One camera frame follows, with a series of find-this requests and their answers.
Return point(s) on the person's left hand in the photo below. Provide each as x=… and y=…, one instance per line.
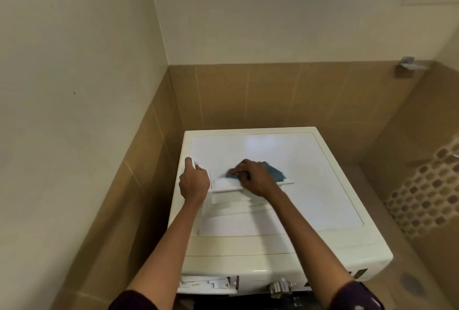
x=193, y=184

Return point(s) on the person's right hand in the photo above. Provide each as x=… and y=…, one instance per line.
x=258, y=179

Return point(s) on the blue cloth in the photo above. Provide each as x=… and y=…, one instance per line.
x=275, y=173

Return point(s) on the white detergent drawer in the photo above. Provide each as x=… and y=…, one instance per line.
x=226, y=209

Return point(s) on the white washing machine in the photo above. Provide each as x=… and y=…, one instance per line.
x=322, y=184

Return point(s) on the person's left forearm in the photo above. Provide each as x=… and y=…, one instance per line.
x=165, y=256

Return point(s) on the person's right forearm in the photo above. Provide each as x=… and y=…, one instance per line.
x=312, y=249

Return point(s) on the person's dark patterned left sleeve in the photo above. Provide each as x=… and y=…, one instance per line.
x=132, y=302

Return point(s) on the person's dark patterned sleeve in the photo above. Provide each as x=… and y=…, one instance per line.
x=356, y=297
x=132, y=302

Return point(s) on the person's dark patterned right sleeve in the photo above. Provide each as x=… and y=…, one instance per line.
x=356, y=297

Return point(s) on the silver control knob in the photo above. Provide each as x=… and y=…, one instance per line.
x=280, y=287

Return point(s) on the black display panel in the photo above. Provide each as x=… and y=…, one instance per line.
x=360, y=274

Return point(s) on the round metal floor drain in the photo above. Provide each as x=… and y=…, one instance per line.
x=412, y=284

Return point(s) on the grey wall shelf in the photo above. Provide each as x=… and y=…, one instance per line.
x=410, y=64

